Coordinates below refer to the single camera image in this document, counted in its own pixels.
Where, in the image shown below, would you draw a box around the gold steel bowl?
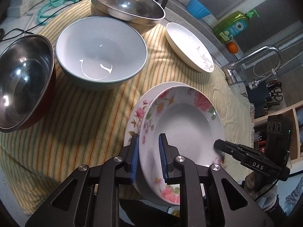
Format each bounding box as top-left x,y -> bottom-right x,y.
91,0 -> 165,35

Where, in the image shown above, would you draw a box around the person's right hand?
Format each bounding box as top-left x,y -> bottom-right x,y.
245,173 -> 284,212

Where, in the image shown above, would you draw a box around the red steel bowl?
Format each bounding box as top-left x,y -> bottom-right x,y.
0,34 -> 57,133

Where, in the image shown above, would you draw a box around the orange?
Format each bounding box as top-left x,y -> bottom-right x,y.
227,41 -> 238,54

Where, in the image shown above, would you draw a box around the chrome faucet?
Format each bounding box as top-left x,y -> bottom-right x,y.
221,45 -> 282,86

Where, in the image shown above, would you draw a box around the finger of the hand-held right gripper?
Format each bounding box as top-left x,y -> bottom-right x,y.
234,144 -> 260,156
214,139 -> 245,162

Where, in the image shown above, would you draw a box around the yellow striped cloth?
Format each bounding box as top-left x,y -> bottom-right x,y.
0,0 -> 255,214

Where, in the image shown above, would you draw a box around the deep floral plate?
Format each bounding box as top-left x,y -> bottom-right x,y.
138,86 -> 225,206

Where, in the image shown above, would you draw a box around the teal cable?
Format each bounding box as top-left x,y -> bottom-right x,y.
38,0 -> 95,25

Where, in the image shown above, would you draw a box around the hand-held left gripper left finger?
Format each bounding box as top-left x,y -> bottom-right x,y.
25,134 -> 140,227

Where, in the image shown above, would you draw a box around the black scissors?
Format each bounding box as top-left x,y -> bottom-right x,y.
266,82 -> 284,104

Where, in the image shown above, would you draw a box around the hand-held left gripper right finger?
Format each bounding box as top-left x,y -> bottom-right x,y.
158,133 -> 275,227

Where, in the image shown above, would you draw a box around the chrome sprayer with hose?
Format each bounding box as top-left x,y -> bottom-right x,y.
248,59 -> 282,89

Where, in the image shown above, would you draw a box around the blue ribbed cup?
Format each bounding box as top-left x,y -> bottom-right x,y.
187,0 -> 212,20

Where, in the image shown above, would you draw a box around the white plate with grass print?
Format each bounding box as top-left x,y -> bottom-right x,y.
165,22 -> 215,73

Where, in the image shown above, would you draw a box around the black cable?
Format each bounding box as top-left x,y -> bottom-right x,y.
0,20 -> 48,43

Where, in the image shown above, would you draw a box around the green dish soap bottle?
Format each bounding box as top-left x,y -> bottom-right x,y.
212,9 -> 260,44

